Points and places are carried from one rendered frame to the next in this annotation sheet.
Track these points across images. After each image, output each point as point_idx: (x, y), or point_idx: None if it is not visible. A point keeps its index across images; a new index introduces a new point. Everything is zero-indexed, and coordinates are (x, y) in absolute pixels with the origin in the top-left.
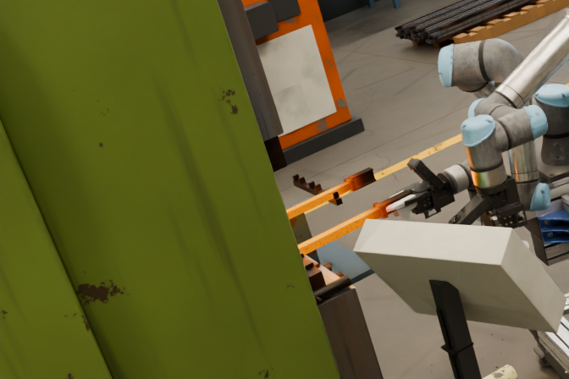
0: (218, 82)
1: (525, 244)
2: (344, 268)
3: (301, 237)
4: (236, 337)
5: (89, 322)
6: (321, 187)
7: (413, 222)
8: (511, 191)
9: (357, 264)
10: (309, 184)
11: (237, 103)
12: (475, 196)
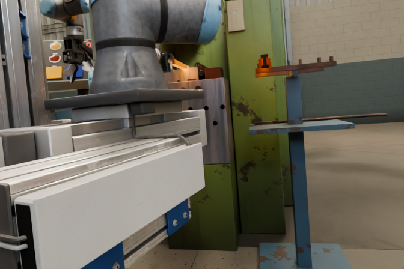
0: None
1: (65, 71)
2: (269, 126)
3: (285, 95)
4: None
5: None
6: (287, 63)
7: (85, 39)
8: (66, 44)
9: (265, 128)
10: (298, 60)
11: None
12: (85, 44)
